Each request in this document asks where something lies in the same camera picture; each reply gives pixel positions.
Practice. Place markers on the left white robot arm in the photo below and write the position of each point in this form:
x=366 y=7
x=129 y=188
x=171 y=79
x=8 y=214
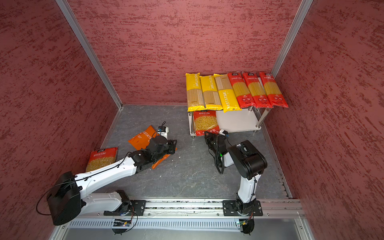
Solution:
x=75 y=195

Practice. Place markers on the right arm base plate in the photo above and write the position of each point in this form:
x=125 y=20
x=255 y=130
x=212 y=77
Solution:
x=237 y=208

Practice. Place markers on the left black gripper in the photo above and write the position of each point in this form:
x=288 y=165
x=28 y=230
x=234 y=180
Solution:
x=172 y=147

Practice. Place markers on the orange pasta bag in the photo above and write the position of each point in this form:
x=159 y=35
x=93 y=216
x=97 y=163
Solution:
x=142 y=139

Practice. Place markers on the red spaghetti bag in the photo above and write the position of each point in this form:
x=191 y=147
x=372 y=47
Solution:
x=242 y=93
x=272 y=90
x=257 y=91

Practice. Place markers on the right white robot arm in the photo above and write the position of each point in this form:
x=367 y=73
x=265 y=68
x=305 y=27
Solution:
x=249 y=162

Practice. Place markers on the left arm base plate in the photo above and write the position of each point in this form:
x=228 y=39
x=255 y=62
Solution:
x=138 y=207

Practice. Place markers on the right circuit board with wires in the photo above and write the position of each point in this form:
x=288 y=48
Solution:
x=247 y=226

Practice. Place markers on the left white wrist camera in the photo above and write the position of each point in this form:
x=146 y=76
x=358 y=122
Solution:
x=163 y=131

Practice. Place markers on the white two-tier shelf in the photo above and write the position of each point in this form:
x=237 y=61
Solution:
x=249 y=119

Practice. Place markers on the left circuit board with wires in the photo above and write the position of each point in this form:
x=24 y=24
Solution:
x=122 y=226

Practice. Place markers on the red spaghetti bag front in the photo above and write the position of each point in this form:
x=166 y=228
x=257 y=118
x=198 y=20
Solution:
x=257 y=91

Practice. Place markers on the right aluminium corner post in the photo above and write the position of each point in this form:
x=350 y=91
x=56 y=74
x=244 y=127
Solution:
x=292 y=33

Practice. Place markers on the large red macaroni bag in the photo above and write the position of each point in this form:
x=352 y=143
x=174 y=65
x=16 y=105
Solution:
x=101 y=158

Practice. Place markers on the yellow spaghetti bag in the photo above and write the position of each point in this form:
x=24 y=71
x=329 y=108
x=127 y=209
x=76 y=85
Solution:
x=226 y=93
x=195 y=96
x=210 y=93

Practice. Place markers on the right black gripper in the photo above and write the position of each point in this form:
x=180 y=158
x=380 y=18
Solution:
x=211 y=136

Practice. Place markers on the left aluminium corner post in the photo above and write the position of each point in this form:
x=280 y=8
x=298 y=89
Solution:
x=79 y=33

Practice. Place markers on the circuit board with wires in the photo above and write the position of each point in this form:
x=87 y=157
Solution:
x=247 y=226
x=122 y=226

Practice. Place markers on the small red macaroni bag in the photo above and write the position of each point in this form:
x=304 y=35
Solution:
x=206 y=121

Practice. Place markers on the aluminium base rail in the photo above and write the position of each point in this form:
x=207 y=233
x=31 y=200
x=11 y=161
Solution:
x=213 y=208

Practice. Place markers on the aluminium corner post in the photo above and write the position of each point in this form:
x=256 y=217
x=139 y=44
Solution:
x=79 y=33
x=292 y=33

